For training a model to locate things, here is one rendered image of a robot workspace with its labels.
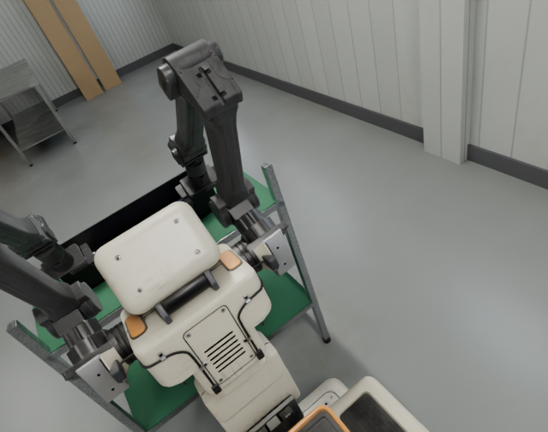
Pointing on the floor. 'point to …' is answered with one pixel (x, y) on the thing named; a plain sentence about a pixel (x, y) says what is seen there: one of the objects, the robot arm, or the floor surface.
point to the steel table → (44, 122)
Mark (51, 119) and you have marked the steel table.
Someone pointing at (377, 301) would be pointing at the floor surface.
